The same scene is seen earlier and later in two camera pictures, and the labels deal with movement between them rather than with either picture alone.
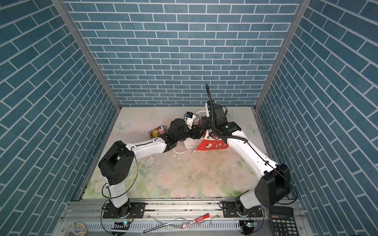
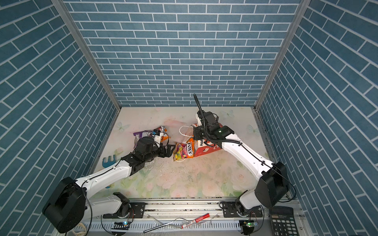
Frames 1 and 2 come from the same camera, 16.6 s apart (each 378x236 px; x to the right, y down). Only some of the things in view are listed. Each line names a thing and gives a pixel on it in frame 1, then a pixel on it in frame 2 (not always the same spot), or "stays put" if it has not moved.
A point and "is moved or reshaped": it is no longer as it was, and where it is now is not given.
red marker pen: x=195 y=221 stays put
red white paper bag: x=208 y=141 is moved or reshaped
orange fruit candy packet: x=154 y=132 is moved or reshaped
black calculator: x=282 y=221 stays put
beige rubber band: x=82 y=233 stays put
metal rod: x=162 y=225 stays put
